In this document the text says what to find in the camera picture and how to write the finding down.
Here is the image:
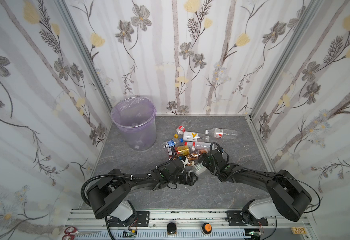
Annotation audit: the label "orange knob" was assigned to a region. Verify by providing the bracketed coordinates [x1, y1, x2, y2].
[202, 223, 213, 235]

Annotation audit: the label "clear bottle green label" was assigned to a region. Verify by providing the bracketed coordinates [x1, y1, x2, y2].
[192, 164, 207, 176]

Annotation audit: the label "clear bottle red white label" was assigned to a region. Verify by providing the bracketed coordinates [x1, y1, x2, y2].
[205, 128, 238, 140]

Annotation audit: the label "brown coffee bottle upper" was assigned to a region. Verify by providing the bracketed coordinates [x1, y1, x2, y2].
[187, 149, 207, 161]

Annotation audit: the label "small wooden tag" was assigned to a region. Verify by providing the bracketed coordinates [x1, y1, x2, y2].
[290, 227, 307, 235]

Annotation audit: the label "black knob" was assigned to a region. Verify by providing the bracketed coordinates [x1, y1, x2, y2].
[166, 223, 177, 235]

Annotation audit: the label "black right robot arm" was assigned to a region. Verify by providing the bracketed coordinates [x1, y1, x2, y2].
[198, 143, 321, 226]

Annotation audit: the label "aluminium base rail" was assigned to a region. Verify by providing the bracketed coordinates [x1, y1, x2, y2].
[65, 209, 317, 240]

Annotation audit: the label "red handled scissors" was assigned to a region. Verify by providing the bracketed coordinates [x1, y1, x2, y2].
[62, 227, 79, 240]

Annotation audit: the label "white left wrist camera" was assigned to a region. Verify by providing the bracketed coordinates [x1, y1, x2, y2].
[181, 158, 195, 167]

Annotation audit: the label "small bottle red white cap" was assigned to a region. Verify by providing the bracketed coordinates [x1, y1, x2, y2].
[176, 126, 186, 135]

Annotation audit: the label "clear bottle blue label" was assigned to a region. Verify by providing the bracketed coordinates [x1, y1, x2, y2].
[162, 139, 184, 149]

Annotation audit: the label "purple lined waste bin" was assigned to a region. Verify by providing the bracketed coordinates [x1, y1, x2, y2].
[111, 97, 157, 151]

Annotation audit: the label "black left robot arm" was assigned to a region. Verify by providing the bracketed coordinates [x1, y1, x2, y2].
[80, 159, 199, 219]

